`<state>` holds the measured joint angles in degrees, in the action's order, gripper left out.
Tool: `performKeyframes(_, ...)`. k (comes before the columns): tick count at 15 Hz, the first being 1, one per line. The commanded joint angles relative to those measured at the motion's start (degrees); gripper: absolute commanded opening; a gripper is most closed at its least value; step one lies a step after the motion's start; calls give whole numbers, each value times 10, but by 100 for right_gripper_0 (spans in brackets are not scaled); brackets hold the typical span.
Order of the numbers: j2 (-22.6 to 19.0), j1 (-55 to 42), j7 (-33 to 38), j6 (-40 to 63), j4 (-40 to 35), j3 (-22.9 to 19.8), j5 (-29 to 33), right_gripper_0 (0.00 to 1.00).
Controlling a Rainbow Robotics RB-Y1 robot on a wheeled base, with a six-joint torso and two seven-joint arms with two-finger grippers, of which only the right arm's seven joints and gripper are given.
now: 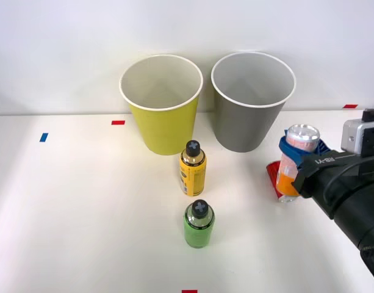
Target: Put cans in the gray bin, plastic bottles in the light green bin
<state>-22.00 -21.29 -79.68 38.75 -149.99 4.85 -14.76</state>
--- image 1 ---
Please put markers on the red drink can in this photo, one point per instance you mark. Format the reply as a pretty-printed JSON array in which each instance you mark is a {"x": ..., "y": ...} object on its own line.
[{"x": 272, "y": 177}]

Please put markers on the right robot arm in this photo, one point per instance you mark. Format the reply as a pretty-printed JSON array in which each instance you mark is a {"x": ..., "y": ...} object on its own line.
[{"x": 363, "y": 219}]

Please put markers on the grey plastic waste bin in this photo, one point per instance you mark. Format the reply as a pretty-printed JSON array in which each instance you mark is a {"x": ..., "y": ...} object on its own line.
[{"x": 244, "y": 128}]

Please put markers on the yellow label plastic bottle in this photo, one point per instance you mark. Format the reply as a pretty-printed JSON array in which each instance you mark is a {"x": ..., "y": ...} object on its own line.
[{"x": 193, "y": 177}]

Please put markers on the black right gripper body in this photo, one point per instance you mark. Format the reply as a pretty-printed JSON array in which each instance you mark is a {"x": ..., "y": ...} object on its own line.
[{"x": 318, "y": 177}]

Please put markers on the yellow-green plastic waste bin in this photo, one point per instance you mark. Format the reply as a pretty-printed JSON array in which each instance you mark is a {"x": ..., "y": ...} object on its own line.
[{"x": 165, "y": 131}]

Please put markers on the green label plastic bottle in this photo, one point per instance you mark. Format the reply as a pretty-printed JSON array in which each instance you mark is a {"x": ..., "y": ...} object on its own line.
[{"x": 199, "y": 235}]

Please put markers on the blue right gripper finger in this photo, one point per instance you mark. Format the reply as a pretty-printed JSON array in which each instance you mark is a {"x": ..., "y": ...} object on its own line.
[
  {"x": 322, "y": 148},
  {"x": 289, "y": 152}
]

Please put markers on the orange and pink drink can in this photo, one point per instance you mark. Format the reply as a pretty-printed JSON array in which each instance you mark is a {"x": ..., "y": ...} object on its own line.
[{"x": 286, "y": 180}]

